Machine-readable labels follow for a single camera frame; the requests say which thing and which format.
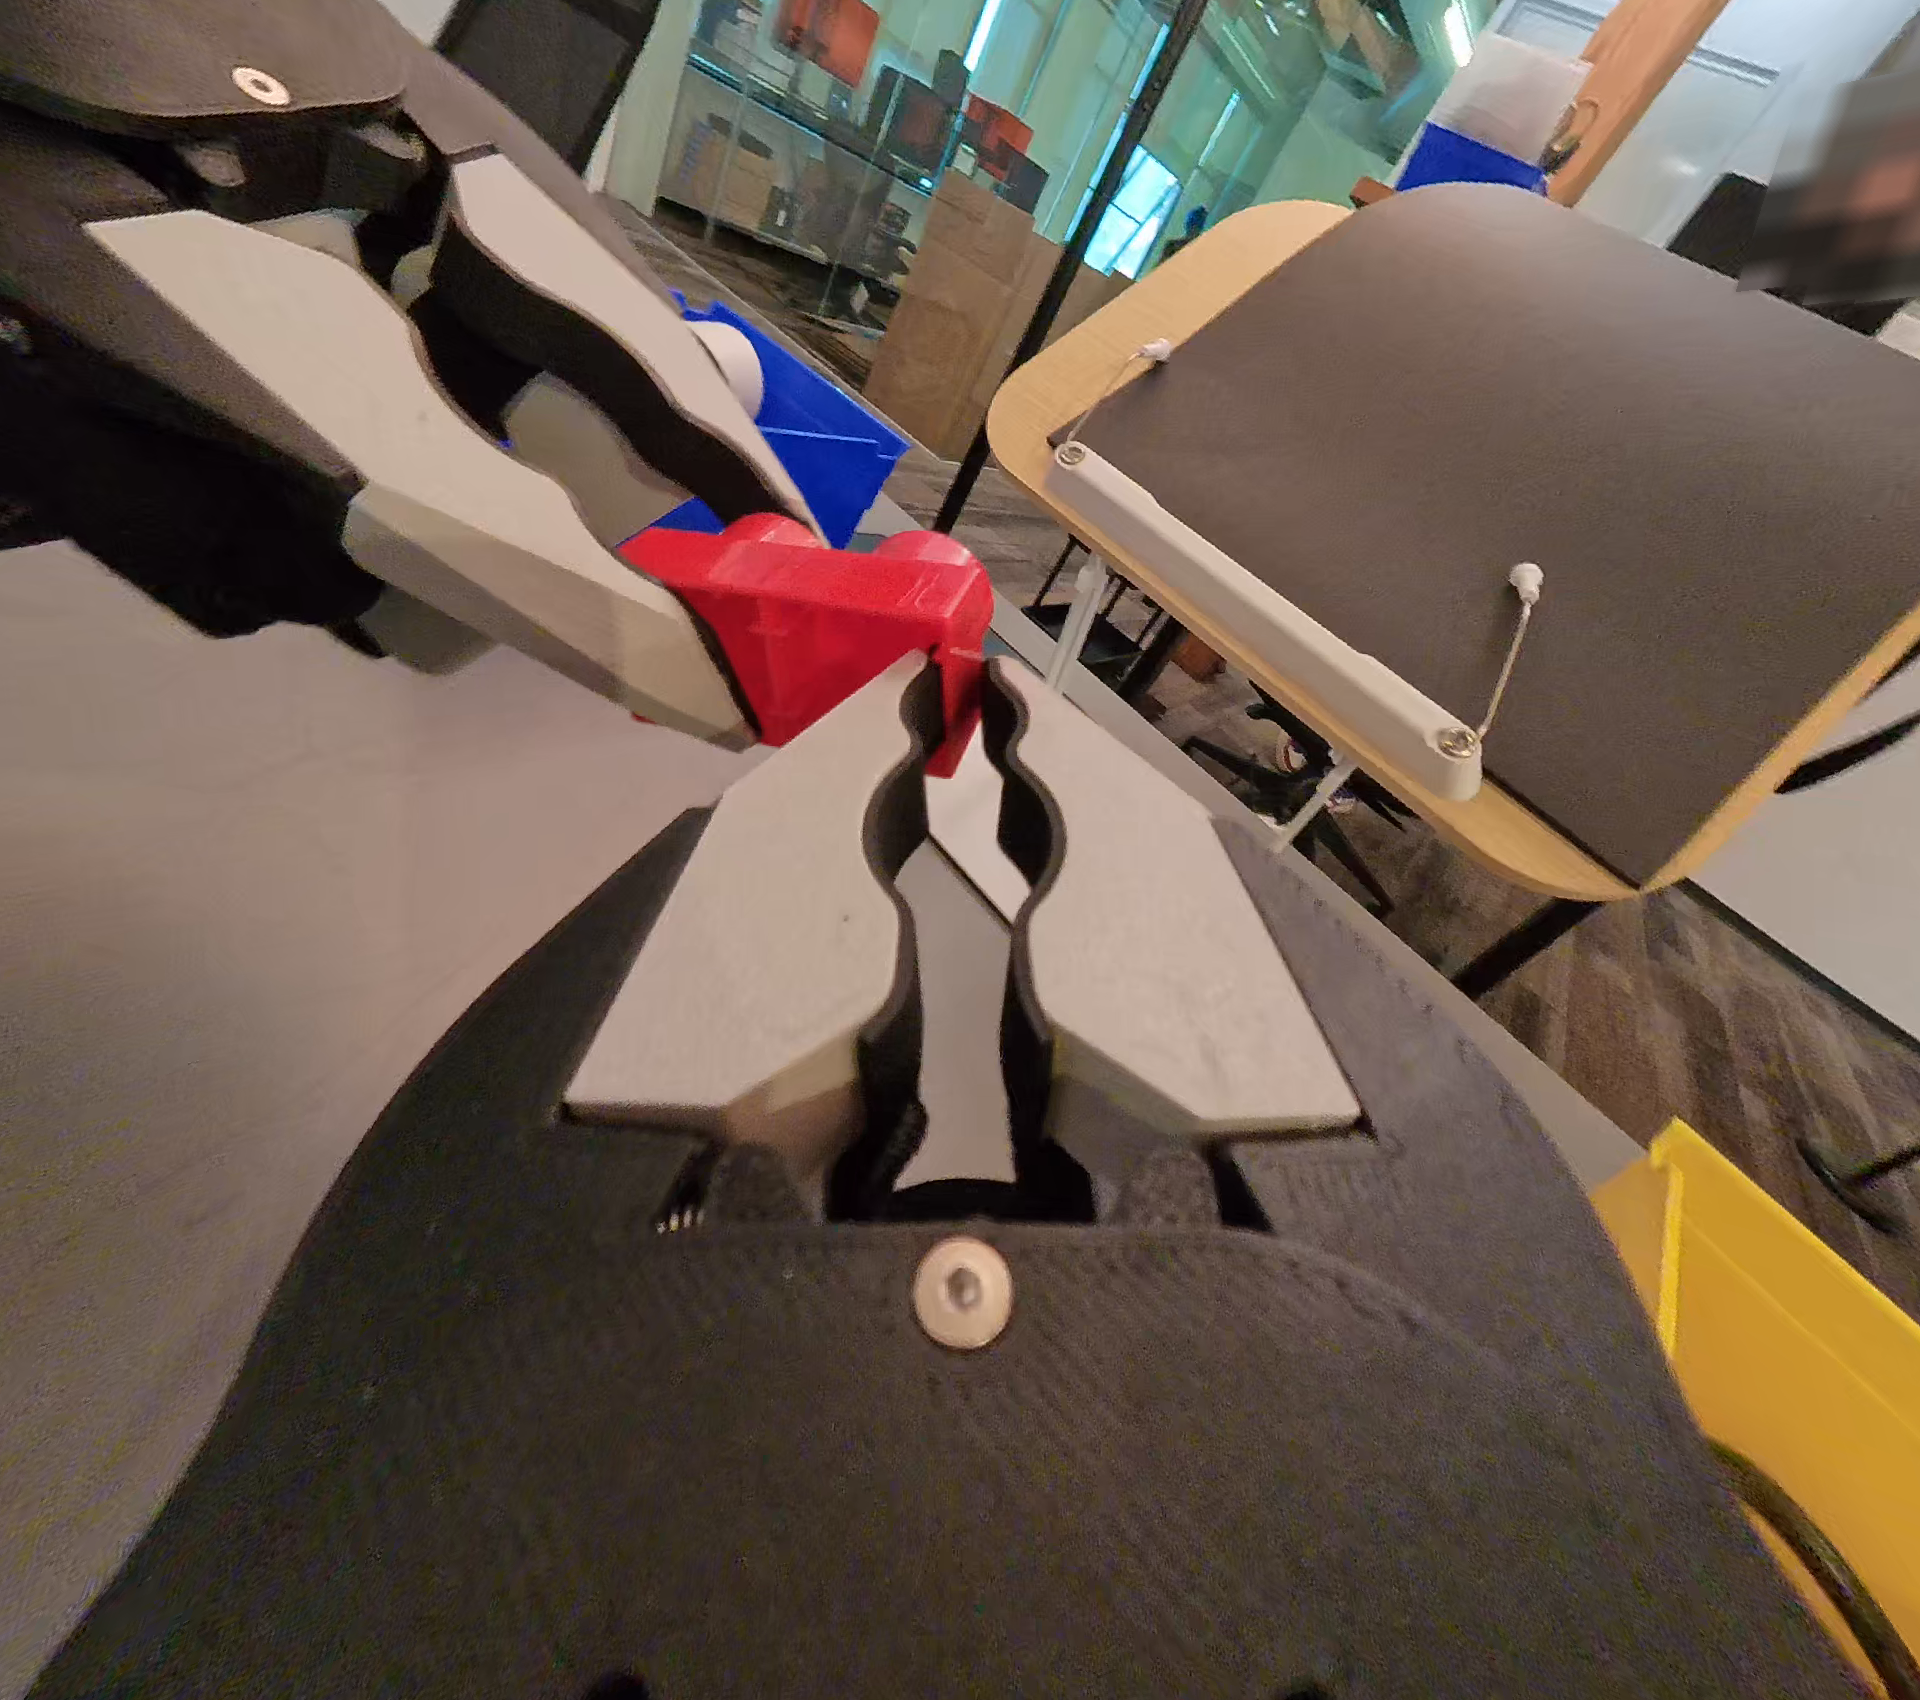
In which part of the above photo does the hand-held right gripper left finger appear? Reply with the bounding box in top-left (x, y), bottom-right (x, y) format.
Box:
top-left (563, 651), bottom-right (943, 1215)

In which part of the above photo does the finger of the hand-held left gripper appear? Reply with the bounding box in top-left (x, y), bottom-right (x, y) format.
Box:
top-left (397, 149), bottom-right (829, 550)
top-left (83, 206), bottom-right (756, 753)

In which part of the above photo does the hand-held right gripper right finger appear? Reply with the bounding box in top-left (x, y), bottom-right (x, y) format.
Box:
top-left (978, 655), bottom-right (1364, 1218)

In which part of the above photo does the blue plastic bin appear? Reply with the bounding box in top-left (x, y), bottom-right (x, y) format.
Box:
top-left (660, 294), bottom-right (907, 550)

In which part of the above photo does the red toy block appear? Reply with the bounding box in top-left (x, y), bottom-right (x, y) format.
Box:
top-left (616, 512), bottom-right (994, 778)

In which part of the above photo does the yellow plastic bin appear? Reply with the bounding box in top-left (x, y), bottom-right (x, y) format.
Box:
top-left (1589, 1116), bottom-right (1920, 1700)

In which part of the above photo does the person's left hand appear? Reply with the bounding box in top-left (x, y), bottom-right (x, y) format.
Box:
top-left (0, 381), bottom-right (385, 651)

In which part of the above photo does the white bottle with black cap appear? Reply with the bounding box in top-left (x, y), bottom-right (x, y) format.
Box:
top-left (682, 318), bottom-right (765, 423)

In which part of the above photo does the black office chair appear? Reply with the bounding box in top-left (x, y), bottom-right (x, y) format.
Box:
top-left (434, 0), bottom-right (672, 173)

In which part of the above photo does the orange translucent cover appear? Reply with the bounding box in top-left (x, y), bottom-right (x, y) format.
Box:
top-left (957, 92), bottom-right (1039, 182)
top-left (771, 0), bottom-right (881, 71)

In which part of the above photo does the black slanted pole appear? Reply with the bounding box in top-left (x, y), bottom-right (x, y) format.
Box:
top-left (928, 0), bottom-right (1321, 531)

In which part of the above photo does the wooden board with black mat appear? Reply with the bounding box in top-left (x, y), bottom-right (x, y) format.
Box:
top-left (989, 182), bottom-right (1920, 903)

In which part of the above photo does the small blue crate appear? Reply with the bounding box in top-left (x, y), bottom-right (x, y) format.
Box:
top-left (1395, 120), bottom-right (1551, 197)

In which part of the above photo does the black metal frame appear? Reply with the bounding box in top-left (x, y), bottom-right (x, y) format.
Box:
top-left (1049, 529), bottom-right (1616, 999)

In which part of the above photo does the wire page holder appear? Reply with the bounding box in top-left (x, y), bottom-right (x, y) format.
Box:
top-left (1055, 339), bottom-right (1173, 464)
top-left (1438, 559), bottom-right (1546, 747)

